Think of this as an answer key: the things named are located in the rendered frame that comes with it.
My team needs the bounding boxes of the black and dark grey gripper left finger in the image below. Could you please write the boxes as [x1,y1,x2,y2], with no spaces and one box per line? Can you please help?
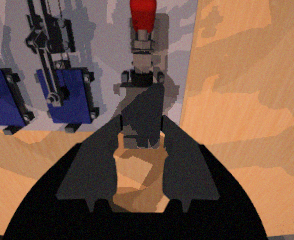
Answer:
[2,114,123,240]

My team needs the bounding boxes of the red-handled toggle clamp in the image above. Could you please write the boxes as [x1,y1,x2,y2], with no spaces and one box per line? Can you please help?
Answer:
[24,0,75,107]

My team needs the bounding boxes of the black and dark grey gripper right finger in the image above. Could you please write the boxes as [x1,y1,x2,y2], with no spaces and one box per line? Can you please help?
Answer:
[161,115,268,240]

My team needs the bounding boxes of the grey metal fixture plate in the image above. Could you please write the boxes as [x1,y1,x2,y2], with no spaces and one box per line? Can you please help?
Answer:
[0,0,198,132]

